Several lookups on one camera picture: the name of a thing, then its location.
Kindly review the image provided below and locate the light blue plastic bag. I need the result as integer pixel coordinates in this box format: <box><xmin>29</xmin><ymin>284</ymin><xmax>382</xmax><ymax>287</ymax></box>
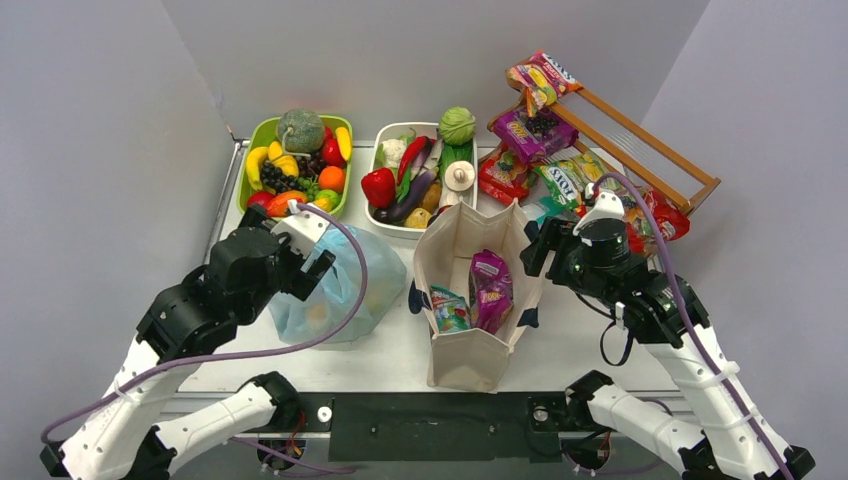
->
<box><xmin>268</xmin><ymin>225</ymin><xmax>407</xmax><ymax>344</ymax></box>

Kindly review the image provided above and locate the large purple snack bag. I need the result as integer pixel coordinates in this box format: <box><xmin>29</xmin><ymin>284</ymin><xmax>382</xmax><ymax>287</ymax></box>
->
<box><xmin>468</xmin><ymin>249</ymin><xmax>514</xmax><ymax>335</ymax></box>

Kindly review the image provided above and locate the teal snack bag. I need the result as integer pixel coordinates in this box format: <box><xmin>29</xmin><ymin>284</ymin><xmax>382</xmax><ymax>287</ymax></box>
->
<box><xmin>430</xmin><ymin>285</ymin><xmax>471</xmax><ymax>334</ymax></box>
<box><xmin>521</xmin><ymin>196</ymin><xmax>564</xmax><ymax>227</ymax></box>

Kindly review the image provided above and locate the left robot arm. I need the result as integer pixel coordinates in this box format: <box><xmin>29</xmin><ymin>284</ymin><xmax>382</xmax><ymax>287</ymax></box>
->
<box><xmin>40</xmin><ymin>218</ymin><xmax>334</xmax><ymax>479</ymax></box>

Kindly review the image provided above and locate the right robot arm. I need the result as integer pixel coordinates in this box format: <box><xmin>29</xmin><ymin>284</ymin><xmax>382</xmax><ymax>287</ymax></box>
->
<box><xmin>520</xmin><ymin>217</ymin><xmax>815</xmax><ymax>479</ymax></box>

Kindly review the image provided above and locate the green candy bag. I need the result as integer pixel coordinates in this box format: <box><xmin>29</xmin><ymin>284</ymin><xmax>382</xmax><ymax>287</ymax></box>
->
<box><xmin>533</xmin><ymin>151</ymin><xmax>611</xmax><ymax>210</ymax></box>

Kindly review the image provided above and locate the red snack bag right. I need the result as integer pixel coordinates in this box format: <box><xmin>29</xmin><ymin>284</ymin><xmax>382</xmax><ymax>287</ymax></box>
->
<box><xmin>615</xmin><ymin>186</ymin><xmax>690</xmax><ymax>257</ymax></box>

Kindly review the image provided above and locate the red snack bag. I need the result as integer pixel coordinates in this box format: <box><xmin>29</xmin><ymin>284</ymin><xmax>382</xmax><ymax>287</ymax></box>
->
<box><xmin>615</xmin><ymin>186</ymin><xmax>690</xmax><ymax>257</ymax></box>
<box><xmin>478</xmin><ymin>142</ymin><xmax>531</xmax><ymax>206</ymax></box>

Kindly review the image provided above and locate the red snack bag left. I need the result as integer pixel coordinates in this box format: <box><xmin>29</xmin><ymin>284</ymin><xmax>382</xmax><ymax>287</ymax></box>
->
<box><xmin>478</xmin><ymin>142</ymin><xmax>531</xmax><ymax>206</ymax></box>

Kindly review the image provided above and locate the small purple snack bag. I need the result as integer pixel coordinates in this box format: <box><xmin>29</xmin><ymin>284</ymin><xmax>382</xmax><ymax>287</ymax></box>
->
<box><xmin>490</xmin><ymin>107</ymin><xmax>579</xmax><ymax>164</ymax></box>

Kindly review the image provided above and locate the top orange candy bag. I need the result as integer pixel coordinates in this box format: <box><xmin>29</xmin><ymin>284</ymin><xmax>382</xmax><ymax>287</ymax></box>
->
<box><xmin>505</xmin><ymin>50</ymin><xmax>583</xmax><ymax>117</ymax></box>

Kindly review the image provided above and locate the red orange mango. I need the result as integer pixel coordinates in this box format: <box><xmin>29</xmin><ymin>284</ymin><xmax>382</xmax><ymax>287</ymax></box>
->
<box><xmin>264</xmin><ymin>190</ymin><xmax>309</xmax><ymax>217</ymax></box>

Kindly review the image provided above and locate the green lime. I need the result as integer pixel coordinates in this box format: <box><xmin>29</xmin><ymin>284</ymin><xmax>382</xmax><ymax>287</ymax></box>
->
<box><xmin>313</xmin><ymin>189</ymin><xmax>341</xmax><ymax>212</ymax></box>

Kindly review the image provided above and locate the black grapes bunch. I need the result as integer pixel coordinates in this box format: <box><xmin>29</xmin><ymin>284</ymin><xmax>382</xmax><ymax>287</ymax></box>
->
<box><xmin>260</xmin><ymin>162</ymin><xmax>300</xmax><ymax>194</ymax></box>

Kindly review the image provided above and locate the orange tangerine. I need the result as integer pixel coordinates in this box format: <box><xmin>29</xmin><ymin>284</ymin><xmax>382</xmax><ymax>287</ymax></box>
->
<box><xmin>318</xmin><ymin>165</ymin><xmax>346</xmax><ymax>194</ymax></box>

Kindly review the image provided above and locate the red bell pepper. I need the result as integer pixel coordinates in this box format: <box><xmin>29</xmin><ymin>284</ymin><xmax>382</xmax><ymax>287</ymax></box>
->
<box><xmin>360</xmin><ymin>167</ymin><xmax>395</xmax><ymax>209</ymax></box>

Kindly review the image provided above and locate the wooden display rack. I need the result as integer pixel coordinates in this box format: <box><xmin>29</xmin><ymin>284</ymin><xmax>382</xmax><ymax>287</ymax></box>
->
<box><xmin>487</xmin><ymin>82</ymin><xmax>721</xmax><ymax>215</ymax></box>

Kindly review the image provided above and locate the green melon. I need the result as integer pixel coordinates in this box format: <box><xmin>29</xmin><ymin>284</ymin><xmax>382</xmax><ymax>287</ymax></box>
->
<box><xmin>276</xmin><ymin>108</ymin><xmax>325</xmax><ymax>154</ymax></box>

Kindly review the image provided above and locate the green fruit tray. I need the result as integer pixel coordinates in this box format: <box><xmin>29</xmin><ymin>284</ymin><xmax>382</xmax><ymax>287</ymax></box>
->
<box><xmin>232</xmin><ymin>114</ymin><xmax>354</xmax><ymax>214</ymax></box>

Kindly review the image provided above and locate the yellow pear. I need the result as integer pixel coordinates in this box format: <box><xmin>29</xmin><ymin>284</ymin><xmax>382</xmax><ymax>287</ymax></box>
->
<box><xmin>403</xmin><ymin>208</ymin><xmax>432</xmax><ymax>230</ymax></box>

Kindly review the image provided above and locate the purple eggplant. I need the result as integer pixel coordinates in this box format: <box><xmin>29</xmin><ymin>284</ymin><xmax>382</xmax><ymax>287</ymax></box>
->
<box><xmin>371</xmin><ymin>169</ymin><xmax>438</xmax><ymax>224</ymax></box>

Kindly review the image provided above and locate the white vegetable tray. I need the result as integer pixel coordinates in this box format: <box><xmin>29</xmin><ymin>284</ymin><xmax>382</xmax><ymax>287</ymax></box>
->
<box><xmin>365</xmin><ymin>122</ymin><xmax>478</xmax><ymax>239</ymax></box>

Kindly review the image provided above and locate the white cauliflower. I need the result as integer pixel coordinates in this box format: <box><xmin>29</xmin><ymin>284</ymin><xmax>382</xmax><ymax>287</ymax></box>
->
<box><xmin>380</xmin><ymin>138</ymin><xmax>407</xmax><ymax>169</ymax></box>

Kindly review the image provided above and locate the white mushroom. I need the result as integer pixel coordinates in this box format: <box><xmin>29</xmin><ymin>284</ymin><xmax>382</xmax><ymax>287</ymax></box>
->
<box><xmin>444</xmin><ymin>161</ymin><xmax>476</xmax><ymax>193</ymax></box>

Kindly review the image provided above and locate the red chili pepper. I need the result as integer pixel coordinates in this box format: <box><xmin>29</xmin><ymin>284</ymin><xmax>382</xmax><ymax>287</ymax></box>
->
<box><xmin>396</xmin><ymin>136</ymin><xmax>430</xmax><ymax>186</ymax></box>

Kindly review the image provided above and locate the green cabbage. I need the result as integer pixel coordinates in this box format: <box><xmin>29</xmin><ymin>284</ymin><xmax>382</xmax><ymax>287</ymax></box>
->
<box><xmin>438</xmin><ymin>106</ymin><xmax>476</xmax><ymax>146</ymax></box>

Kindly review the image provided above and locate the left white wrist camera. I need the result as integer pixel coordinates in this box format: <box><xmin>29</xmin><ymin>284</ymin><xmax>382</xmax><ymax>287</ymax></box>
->
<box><xmin>271</xmin><ymin>205</ymin><xmax>330</xmax><ymax>258</ymax></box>

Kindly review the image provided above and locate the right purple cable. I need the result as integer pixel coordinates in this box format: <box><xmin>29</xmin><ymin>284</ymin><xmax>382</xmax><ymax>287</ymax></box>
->
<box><xmin>591</xmin><ymin>172</ymin><xmax>796</xmax><ymax>480</ymax></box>

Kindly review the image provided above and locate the purple cable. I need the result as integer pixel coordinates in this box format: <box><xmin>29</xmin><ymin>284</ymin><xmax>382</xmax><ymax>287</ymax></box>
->
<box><xmin>591</xmin><ymin>172</ymin><xmax>796</xmax><ymax>480</ymax></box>
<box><xmin>40</xmin><ymin>203</ymin><xmax>370</xmax><ymax>477</ymax></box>

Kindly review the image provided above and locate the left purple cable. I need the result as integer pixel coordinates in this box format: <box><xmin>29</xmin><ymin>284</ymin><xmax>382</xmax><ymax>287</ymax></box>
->
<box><xmin>40</xmin><ymin>203</ymin><xmax>370</xmax><ymax>477</ymax></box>

